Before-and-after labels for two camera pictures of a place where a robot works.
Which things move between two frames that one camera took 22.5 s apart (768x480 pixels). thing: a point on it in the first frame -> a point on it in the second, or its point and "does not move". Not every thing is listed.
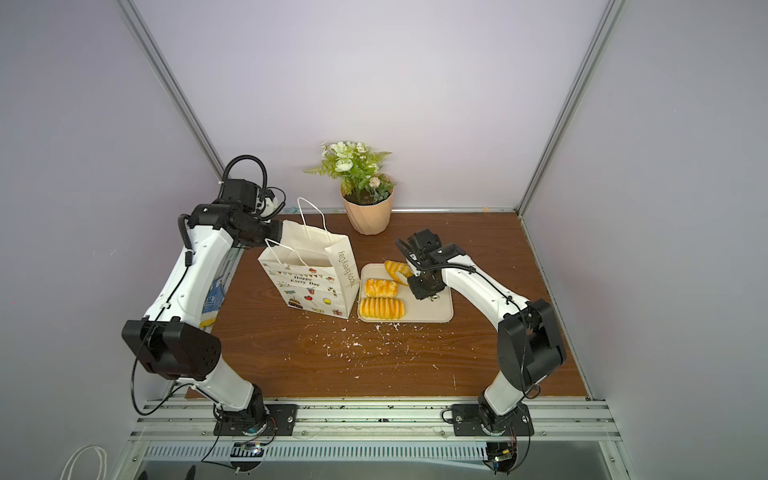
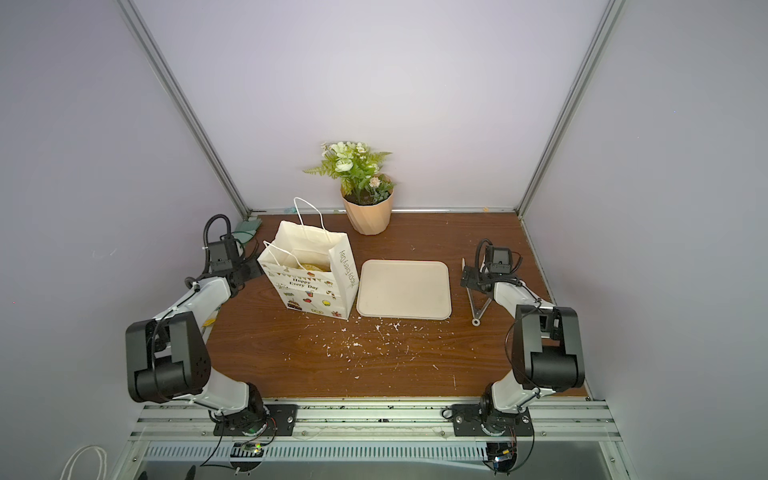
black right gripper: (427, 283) -> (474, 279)
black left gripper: (276, 231) -> (255, 268)
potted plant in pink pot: (367, 193) does not move
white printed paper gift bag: (312, 269) does not move
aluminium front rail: (573, 420) does not move
